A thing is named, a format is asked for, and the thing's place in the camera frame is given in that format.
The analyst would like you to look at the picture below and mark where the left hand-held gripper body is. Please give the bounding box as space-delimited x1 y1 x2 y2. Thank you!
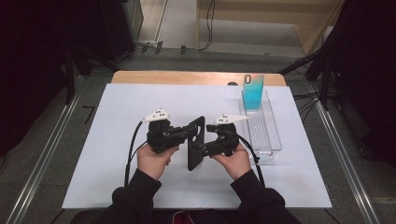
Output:
142 107 188 155

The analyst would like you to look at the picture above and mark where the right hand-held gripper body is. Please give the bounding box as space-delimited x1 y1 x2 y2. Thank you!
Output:
213 113 251 158

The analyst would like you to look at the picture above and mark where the black phone case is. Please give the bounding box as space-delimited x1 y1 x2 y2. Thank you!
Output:
186 116 206 172

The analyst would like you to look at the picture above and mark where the clear plastic rack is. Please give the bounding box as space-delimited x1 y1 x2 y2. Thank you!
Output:
238 89 283 163

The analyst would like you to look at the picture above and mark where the blue gradient phone case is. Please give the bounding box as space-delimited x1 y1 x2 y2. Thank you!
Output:
242 73 265 111

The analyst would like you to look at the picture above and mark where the person's right hand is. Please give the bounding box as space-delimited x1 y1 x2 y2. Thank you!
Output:
211 143 252 181

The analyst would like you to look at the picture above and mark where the person's left hand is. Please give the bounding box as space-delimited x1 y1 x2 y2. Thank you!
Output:
135 143 180 181

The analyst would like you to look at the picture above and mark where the black stand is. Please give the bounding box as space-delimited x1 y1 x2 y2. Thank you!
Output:
64 43 120 105
278 46 334 111

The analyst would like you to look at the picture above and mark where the black cabinet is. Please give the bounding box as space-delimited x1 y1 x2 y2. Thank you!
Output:
71 0 145 62

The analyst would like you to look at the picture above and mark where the light wooden furniture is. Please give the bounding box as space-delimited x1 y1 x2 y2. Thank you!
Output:
195 0 344 57

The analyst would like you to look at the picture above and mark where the black curtain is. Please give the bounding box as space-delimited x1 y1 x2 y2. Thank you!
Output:
0 0 76 157
323 0 396 169

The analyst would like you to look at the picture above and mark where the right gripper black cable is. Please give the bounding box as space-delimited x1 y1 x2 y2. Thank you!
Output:
233 133 266 189

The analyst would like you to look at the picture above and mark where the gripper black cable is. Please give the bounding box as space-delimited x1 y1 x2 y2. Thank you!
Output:
123 120 149 189
233 133 266 189

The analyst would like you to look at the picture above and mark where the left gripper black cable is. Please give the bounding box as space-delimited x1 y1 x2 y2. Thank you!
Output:
123 120 149 189

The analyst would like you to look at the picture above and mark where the black floor cable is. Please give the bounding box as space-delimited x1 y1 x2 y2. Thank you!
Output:
292 91 323 125

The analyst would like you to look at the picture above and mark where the black hanging cable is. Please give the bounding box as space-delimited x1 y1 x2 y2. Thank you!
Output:
195 0 217 51

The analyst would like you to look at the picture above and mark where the metal floor rail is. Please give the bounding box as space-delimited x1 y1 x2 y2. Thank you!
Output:
314 99 381 224
6 90 85 224

